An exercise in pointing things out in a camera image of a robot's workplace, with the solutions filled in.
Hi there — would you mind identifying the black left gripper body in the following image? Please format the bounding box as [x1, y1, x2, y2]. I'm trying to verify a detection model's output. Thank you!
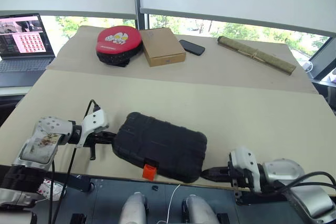
[85, 130, 111, 161]

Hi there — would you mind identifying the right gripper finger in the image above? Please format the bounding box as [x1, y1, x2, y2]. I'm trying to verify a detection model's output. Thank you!
[202, 166, 229, 175]
[202, 174, 230, 183]

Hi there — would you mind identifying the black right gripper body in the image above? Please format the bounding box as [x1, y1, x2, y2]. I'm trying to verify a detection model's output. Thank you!
[227, 159, 254, 205]

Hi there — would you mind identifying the black plastic tool case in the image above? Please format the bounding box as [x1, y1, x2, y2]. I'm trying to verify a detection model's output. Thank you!
[112, 111, 208, 184]

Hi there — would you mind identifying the silver right robot knee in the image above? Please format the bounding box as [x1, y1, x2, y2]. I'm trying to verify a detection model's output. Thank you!
[182, 194, 220, 224]

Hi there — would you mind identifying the silver robot knee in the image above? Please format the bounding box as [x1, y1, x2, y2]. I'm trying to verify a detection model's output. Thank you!
[182, 194, 220, 224]
[119, 191, 148, 224]

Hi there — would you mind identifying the beige paper table sheet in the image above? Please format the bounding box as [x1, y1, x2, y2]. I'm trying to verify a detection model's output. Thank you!
[0, 69, 336, 192]

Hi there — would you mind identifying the red white patterned card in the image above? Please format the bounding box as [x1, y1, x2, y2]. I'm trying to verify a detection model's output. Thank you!
[38, 178, 68, 201]

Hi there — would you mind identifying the silver left robot knee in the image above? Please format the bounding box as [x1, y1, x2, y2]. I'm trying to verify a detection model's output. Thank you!
[119, 191, 148, 224]

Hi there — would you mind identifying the red round boxing pad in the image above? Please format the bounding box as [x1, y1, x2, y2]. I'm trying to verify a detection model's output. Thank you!
[96, 25, 144, 68]

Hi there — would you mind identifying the brown paper table sheet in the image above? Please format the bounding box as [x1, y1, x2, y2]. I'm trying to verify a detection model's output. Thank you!
[46, 25, 320, 95]

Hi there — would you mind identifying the plain brown cardboard box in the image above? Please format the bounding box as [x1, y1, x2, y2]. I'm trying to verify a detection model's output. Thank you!
[140, 27, 187, 67]

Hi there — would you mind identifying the open grey laptop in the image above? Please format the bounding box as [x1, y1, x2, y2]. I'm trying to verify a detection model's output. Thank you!
[0, 13, 56, 88]

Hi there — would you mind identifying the grey window pillar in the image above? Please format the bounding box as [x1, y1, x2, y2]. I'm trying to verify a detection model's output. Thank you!
[132, 0, 151, 30]

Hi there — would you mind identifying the black smartphone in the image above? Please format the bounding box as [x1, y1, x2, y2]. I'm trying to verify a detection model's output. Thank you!
[178, 39, 206, 57]

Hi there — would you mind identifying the rolled bamboo scroll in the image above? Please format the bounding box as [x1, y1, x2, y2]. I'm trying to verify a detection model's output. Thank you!
[217, 35, 297, 76]

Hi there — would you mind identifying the white charger plug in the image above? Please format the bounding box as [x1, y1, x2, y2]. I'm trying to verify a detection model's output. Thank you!
[301, 60, 315, 72]

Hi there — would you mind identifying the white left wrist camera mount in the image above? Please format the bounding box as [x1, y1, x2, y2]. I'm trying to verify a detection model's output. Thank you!
[77, 108, 110, 148]

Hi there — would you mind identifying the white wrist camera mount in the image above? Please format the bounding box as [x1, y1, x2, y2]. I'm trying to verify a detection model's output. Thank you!
[77, 108, 110, 148]
[229, 146, 263, 194]

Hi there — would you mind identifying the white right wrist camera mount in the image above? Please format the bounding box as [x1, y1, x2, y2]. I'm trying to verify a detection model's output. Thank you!
[229, 146, 263, 194]

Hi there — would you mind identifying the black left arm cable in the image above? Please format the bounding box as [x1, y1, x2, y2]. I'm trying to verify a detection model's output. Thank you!
[48, 99, 101, 224]

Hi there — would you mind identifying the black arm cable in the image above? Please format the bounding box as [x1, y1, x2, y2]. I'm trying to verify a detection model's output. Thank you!
[48, 99, 101, 224]
[272, 170, 336, 196]

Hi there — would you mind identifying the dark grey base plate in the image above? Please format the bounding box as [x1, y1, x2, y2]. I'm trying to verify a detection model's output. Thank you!
[0, 173, 336, 224]

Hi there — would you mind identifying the thin white cable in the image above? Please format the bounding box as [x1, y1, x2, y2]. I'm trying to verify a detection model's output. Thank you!
[160, 183, 182, 224]

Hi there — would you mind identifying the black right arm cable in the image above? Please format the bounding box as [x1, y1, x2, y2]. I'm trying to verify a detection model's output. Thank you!
[272, 170, 336, 196]

